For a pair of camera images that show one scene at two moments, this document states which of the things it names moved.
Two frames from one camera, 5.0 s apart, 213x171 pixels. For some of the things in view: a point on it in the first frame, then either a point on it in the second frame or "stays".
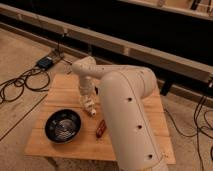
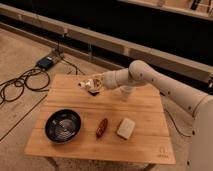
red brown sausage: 101,128 stays
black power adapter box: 44,63 stays
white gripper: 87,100 → 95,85
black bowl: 62,126 stays
